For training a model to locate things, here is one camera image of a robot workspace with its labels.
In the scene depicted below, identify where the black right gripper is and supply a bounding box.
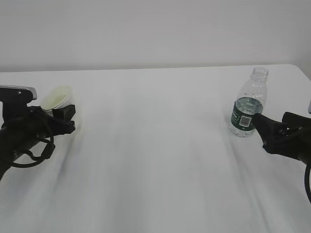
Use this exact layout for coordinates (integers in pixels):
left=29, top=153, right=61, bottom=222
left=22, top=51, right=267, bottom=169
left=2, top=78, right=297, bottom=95
left=252, top=112, right=311, bottom=164

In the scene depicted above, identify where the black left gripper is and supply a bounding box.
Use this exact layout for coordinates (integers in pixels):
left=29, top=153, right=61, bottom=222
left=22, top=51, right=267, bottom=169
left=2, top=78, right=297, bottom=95
left=0, top=98, right=76, bottom=146

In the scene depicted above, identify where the white paper cup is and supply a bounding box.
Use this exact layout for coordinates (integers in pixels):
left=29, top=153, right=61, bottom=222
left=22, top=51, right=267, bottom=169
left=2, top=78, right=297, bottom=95
left=40, top=85, right=74, bottom=116

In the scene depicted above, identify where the clear green-label water bottle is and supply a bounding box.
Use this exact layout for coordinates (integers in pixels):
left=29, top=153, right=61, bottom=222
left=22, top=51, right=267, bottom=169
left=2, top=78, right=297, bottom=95
left=229, top=67, right=269, bottom=137

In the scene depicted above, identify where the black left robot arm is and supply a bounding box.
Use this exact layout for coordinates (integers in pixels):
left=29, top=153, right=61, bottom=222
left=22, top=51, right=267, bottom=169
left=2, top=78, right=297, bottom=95
left=0, top=90, right=76, bottom=176

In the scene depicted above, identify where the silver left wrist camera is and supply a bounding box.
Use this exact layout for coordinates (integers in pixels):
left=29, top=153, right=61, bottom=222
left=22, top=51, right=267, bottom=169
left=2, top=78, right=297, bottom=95
left=0, top=85, right=37, bottom=102

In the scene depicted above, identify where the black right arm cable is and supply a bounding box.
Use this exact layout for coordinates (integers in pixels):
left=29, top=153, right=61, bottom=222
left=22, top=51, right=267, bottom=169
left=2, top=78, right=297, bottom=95
left=304, top=164, right=311, bottom=204

